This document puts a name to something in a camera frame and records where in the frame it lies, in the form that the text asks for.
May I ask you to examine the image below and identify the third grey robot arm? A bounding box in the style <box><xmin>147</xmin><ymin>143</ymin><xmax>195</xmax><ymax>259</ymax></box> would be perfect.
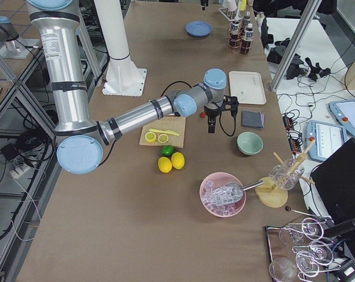
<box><xmin>0</xmin><ymin>16</ymin><xmax>27</xmax><ymax>59</ymax></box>

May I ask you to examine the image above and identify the blue teach pendant far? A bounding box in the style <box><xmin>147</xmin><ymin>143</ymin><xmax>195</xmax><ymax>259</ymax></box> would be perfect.
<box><xmin>329</xmin><ymin>100</ymin><xmax>355</xmax><ymax>137</ymax></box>

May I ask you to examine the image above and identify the wooden glass stand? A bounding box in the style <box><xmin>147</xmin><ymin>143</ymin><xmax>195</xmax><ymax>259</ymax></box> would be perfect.
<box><xmin>255</xmin><ymin>140</ymin><xmax>315</xmax><ymax>208</ymax></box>

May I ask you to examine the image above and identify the lower right bottle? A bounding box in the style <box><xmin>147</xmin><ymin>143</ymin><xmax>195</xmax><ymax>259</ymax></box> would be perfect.
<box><xmin>242</xmin><ymin>11</ymin><xmax>251</xmax><ymax>29</ymax></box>

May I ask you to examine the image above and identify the lemon half lower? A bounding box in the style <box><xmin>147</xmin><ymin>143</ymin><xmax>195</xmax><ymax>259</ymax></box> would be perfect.
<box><xmin>157</xmin><ymin>133</ymin><xmax>169</xmax><ymax>144</ymax></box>

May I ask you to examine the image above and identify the metal ice scoop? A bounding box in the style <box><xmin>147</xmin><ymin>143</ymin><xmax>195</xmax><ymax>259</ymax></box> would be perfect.
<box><xmin>214</xmin><ymin>180</ymin><xmax>264</xmax><ymax>206</ymax></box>

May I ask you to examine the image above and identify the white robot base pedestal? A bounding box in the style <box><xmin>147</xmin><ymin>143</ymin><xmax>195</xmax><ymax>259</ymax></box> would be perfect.
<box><xmin>94</xmin><ymin>0</ymin><xmax>147</xmax><ymax>97</ymax></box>

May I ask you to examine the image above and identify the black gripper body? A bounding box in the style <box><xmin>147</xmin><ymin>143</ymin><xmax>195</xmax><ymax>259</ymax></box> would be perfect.
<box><xmin>204</xmin><ymin>103</ymin><xmax>221</xmax><ymax>123</ymax></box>

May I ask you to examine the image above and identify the black glass rack tray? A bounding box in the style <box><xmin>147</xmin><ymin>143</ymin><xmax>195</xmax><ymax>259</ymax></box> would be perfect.
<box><xmin>265</xmin><ymin>224</ymin><xmax>355</xmax><ymax>281</ymax></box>

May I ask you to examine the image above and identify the aluminium frame post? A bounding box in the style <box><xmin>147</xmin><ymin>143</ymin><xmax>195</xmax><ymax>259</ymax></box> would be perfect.
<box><xmin>270</xmin><ymin>0</ymin><xmax>322</xmax><ymax>92</ymax></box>

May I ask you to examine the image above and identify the clear glass mug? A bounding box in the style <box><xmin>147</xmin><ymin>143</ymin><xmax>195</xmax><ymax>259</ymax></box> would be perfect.
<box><xmin>269</xmin><ymin>159</ymin><xmax>305</xmax><ymax>190</ymax></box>

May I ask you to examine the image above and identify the copper wire bottle rack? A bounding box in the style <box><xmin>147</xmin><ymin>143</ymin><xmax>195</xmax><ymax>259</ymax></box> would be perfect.
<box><xmin>227</xmin><ymin>18</ymin><xmax>254</xmax><ymax>55</ymax></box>

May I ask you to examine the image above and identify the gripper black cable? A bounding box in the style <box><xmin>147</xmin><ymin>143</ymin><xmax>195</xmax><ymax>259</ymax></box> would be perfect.
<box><xmin>219</xmin><ymin>94</ymin><xmax>239</xmax><ymax>137</ymax></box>

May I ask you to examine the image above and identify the top bottle white cap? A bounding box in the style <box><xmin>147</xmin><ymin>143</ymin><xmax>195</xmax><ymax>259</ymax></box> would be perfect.
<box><xmin>228</xmin><ymin>16</ymin><xmax>241</xmax><ymax>50</ymax></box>

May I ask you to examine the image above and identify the lemon half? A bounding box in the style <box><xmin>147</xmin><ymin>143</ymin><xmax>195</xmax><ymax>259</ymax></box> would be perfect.
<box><xmin>157</xmin><ymin>133</ymin><xmax>169</xmax><ymax>144</ymax></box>
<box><xmin>144</xmin><ymin>132</ymin><xmax>157</xmax><ymax>143</ymax></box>

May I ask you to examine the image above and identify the cocktail glass middle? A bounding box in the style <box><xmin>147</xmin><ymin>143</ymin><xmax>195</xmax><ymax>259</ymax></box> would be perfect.
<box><xmin>292</xmin><ymin>240</ymin><xmax>334</xmax><ymax>266</ymax></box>

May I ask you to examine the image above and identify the yellow lemon upper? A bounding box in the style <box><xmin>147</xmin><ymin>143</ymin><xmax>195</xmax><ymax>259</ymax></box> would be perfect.
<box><xmin>171</xmin><ymin>152</ymin><xmax>185</xmax><ymax>170</ymax></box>

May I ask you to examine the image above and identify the blue teach pendant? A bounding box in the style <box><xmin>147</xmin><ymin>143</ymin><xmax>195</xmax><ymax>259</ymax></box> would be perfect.
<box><xmin>329</xmin><ymin>100</ymin><xmax>355</xmax><ymax>137</ymax></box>
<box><xmin>304</xmin><ymin>120</ymin><xmax>347</xmax><ymax>162</ymax></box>

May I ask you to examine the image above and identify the cocktail glass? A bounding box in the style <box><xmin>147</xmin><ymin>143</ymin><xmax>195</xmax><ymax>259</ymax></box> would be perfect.
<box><xmin>279</xmin><ymin>217</ymin><xmax>324</xmax><ymax>246</ymax></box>
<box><xmin>268</xmin><ymin>250</ymin><xmax>322</xmax><ymax>281</ymax></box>
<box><xmin>292</xmin><ymin>240</ymin><xmax>334</xmax><ymax>266</ymax></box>

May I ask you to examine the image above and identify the cocktail glass lower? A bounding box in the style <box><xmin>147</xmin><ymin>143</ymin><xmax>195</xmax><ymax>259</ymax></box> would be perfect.
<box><xmin>268</xmin><ymin>250</ymin><xmax>322</xmax><ymax>281</ymax></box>

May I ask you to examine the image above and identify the yellow lemon lower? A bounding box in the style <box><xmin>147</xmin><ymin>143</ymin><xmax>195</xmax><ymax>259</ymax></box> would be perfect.
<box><xmin>157</xmin><ymin>156</ymin><xmax>173</xmax><ymax>173</ymax></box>

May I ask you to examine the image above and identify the pink bowl of ice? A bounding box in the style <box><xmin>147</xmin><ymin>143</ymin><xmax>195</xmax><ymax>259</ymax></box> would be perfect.
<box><xmin>200</xmin><ymin>172</ymin><xmax>246</xmax><ymax>217</ymax></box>

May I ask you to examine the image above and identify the cocktail glass upper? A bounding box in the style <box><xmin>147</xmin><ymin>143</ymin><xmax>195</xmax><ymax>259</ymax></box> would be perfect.
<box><xmin>279</xmin><ymin>217</ymin><xmax>324</xmax><ymax>246</ymax></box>

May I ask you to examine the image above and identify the yellow lemon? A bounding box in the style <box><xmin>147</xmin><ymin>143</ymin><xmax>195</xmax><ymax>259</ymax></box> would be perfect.
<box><xmin>157</xmin><ymin>156</ymin><xmax>173</xmax><ymax>173</ymax></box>
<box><xmin>171</xmin><ymin>152</ymin><xmax>185</xmax><ymax>170</ymax></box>

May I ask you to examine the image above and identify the blue plate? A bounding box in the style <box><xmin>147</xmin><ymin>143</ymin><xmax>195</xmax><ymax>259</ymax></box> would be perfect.
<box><xmin>185</xmin><ymin>21</ymin><xmax>212</xmax><ymax>38</ymax></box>

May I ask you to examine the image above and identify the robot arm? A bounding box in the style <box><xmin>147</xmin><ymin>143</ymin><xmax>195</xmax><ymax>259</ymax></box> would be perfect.
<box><xmin>27</xmin><ymin>1</ymin><xmax>226</xmax><ymax>174</ymax></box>

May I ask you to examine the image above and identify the lower left bottle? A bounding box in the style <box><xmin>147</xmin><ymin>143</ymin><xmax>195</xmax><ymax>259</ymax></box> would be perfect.
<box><xmin>240</xmin><ymin>23</ymin><xmax>253</xmax><ymax>55</ymax></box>

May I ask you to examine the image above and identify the green lime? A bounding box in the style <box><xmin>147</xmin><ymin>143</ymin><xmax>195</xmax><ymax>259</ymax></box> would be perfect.
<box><xmin>161</xmin><ymin>145</ymin><xmax>174</xmax><ymax>157</ymax></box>

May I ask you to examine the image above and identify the grey folded cloth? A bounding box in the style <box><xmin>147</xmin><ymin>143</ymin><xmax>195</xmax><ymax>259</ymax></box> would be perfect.
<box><xmin>241</xmin><ymin>110</ymin><xmax>265</xmax><ymax>129</ymax></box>

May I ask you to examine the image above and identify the lemon half upper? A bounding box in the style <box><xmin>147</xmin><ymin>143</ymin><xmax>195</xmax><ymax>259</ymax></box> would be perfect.
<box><xmin>144</xmin><ymin>132</ymin><xmax>157</xmax><ymax>143</ymax></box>

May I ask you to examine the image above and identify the blue teach pendant near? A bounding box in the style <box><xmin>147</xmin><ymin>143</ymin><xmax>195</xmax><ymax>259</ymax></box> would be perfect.
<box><xmin>304</xmin><ymin>120</ymin><xmax>347</xmax><ymax>162</ymax></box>

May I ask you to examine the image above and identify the wooden cutting board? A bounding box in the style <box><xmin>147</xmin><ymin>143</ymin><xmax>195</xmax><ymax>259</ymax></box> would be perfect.
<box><xmin>139</xmin><ymin>116</ymin><xmax>185</xmax><ymax>148</ymax></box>

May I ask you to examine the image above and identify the cream rabbit tray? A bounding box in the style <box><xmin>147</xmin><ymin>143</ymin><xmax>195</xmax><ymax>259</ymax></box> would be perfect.
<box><xmin>229</xmin><ymin>71</ymin><xmax>266</xmax><ymax>105</ymax></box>

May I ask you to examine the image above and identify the green bowl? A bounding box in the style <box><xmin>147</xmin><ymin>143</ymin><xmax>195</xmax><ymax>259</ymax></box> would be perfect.
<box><xmin>236</xmin><ymin>132</ymin><xmax>263</xmax><ymax>156</ymax></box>

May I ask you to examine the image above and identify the yellow plastic knife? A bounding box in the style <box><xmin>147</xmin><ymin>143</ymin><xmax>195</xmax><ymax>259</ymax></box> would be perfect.
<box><xmin>148</xmin><ymin>128</ymin><xmax>180</xmax><ymax>136</ymax></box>

